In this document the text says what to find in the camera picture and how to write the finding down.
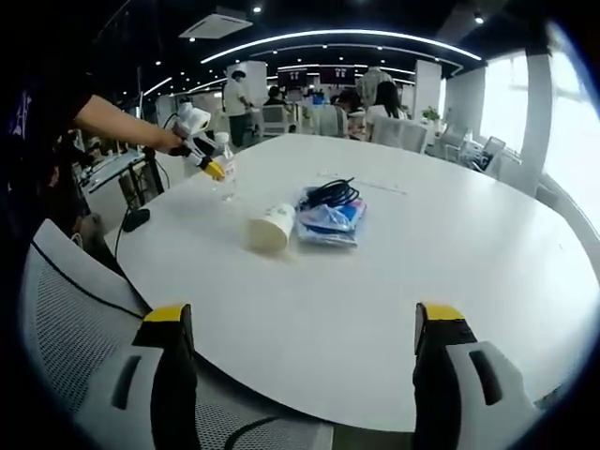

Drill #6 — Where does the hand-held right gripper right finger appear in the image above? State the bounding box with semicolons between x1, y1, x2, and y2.
412;302;540;450

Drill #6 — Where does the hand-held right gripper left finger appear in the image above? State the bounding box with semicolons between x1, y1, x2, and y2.
91;303;198;450

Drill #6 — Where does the clear water bottle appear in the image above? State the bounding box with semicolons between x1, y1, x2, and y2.
213;132;239;204

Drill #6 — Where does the white paper cup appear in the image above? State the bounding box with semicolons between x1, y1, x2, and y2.
247;201;297;252

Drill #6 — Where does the clear bag with blue pad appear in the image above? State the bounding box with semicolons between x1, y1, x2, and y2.
294;185;369;250

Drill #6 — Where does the person's left hand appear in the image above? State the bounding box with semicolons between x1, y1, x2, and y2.
152;128;188;157

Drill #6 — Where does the white background office chair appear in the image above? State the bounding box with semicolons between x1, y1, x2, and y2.
369;114;428;154
262;103;290;138

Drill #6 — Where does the laptop stand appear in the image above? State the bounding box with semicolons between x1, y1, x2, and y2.
79;148;166;208

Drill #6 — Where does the black mouse-shaped device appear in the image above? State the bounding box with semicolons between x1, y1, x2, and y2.
122;208;152;232

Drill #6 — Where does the ceiling air vent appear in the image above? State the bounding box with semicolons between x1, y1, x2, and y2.
178;12;254;40

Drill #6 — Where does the white mesh office chair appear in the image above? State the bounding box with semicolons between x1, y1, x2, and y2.
21;217;334;450

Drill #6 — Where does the white table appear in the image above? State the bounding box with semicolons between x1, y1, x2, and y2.
105;133;596;435

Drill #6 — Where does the curved ceiling light strip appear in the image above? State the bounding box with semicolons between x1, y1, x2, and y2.
201;28;484;65

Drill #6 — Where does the bright window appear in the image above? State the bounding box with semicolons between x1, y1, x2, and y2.
482;46;600;188

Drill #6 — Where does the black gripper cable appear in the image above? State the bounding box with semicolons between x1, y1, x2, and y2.
30;241;151;321

